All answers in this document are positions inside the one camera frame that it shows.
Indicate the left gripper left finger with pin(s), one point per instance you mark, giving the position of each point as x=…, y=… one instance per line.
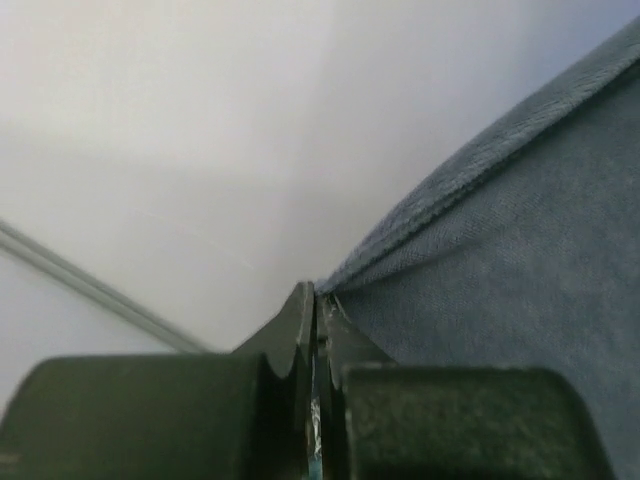
x=282, y=432

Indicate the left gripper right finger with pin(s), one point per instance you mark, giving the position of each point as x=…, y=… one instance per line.
x=340, y=344

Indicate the dark grey-blue towel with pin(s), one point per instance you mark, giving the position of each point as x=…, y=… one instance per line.
x=523, y=247

